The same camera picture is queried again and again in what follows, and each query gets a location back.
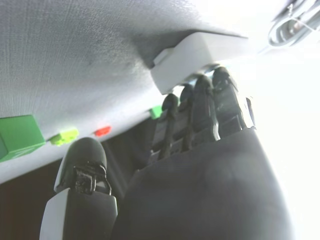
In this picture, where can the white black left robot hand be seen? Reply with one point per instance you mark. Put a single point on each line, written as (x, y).
(200, 190)

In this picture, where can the white power strip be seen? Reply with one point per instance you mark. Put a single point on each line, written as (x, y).
(197, 57)

